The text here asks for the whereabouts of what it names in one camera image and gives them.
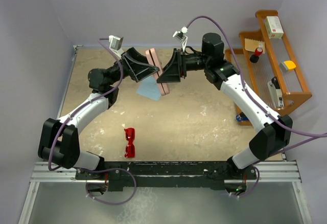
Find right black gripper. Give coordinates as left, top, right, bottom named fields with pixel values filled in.
left=157, top=48, right=211, bottom=82

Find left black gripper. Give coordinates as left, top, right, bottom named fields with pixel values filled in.
left=107, top=48, right=160, bottom=85

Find pink glasses case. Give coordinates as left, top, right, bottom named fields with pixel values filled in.
left=145, top=48, right=170, bottom=96

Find blue cleaning cloth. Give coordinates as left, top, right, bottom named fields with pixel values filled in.
left=136, top=76, right=161, bottom=101

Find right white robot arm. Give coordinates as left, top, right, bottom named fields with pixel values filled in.
left=157, top=29, right=293, bottom=178

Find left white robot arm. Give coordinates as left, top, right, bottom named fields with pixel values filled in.
left=38, top=48, right=160, bottom=179

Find red sunglasses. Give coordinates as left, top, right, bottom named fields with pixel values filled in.
left=124, top=127, right=135, bottom=158

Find blue small object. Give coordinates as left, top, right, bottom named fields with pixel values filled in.
left=236, top=113, right=249, bottom=122

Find tan paper packet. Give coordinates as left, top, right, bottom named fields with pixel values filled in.
left=244, top=38, right=265, bottom=53

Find red black stamp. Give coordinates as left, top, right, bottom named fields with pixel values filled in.
left=250, top=48, right=263, bottom=63

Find wooden tiered shelf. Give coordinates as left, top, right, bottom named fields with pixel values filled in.
left=234, top=10, right=312, bottom=115

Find white black device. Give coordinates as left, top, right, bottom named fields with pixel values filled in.
left=267, top=77, right=285, bottom=108

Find white red box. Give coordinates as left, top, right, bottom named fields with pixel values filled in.
left=264, top=16, right=284, bottom=39

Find yellow grey sponge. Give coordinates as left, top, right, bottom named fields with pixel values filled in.
left=279, top=60, right=296, bottom=72

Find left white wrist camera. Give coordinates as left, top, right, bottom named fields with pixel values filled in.
left=109, top=35, right=124, bottom=51

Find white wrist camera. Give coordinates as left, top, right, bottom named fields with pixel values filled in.
left=172, top=26, right=188, bottom=52
left=109, top=35, right=124, bottom=51

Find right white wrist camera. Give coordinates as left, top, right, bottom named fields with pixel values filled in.
left=172, top=26, right=188, bottom=52

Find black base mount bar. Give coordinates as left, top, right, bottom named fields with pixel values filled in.
left=76, top=161, right=257, bottom=192

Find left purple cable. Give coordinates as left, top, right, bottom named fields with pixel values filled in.
left=48, top=37, right=137, bottom=206

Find purple cable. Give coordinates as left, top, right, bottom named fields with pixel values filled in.
left=185, top=16, right=327, bottom=198
left=48, top=37, right=137, bottom=206

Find aluminium frame rail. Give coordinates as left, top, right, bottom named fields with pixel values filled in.
left=18, top=161, right=312, bottom=223

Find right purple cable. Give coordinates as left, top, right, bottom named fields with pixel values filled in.
left=185, top=16, right=327, bottom=198

